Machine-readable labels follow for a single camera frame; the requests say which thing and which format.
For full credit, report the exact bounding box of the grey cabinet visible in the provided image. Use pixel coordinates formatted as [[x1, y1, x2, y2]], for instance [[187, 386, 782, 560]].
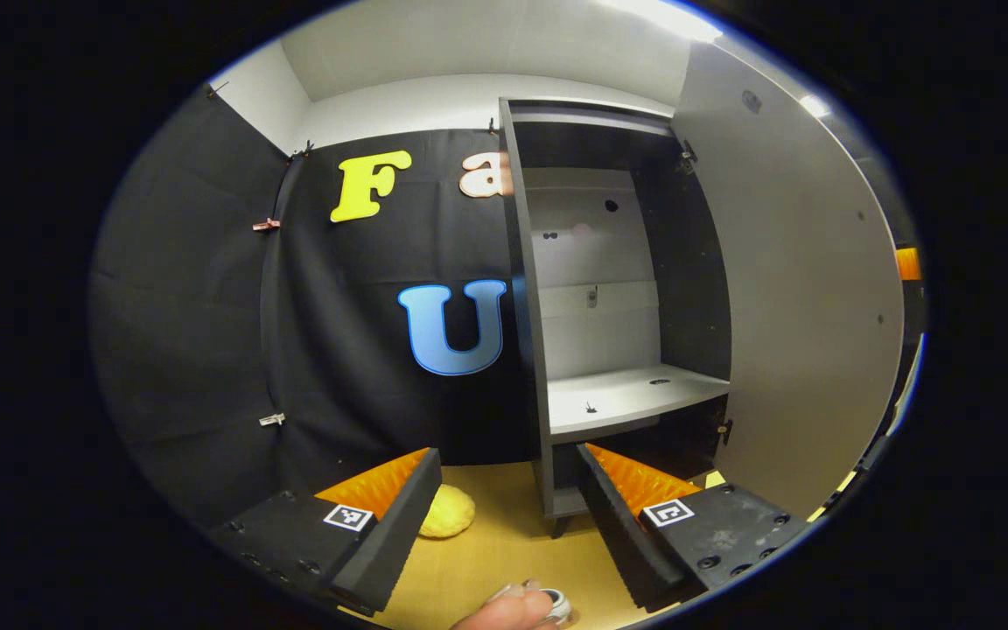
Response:
[[499, 96, 732, 539]]

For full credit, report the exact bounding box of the large ceiling light panel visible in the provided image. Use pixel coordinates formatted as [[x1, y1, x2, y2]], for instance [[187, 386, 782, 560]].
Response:
[[594, 0, 725, 45]]

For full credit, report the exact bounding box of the light cabinet door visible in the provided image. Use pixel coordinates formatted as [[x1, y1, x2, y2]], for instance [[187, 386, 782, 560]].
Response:
[[670, 39, 907, 519]]

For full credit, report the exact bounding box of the yellow round bun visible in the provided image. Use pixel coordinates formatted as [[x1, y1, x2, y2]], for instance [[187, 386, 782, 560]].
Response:
[[419, 484, 476, 539]]

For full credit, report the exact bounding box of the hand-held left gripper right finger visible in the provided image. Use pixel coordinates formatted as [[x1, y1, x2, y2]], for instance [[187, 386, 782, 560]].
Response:
[[576, 442, 816, 613]]

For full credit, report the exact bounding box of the grey cabinet shelf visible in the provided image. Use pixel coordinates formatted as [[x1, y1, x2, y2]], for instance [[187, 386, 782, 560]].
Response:
[[546, 363, 731, 445]]

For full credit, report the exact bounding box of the white bottle green label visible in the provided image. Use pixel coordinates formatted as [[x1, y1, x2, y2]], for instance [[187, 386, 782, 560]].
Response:
[[450, 579, 577, 630]]

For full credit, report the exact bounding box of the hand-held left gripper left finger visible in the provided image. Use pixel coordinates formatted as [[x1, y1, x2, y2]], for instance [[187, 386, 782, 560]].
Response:
[[206, 448, 444, 618]]

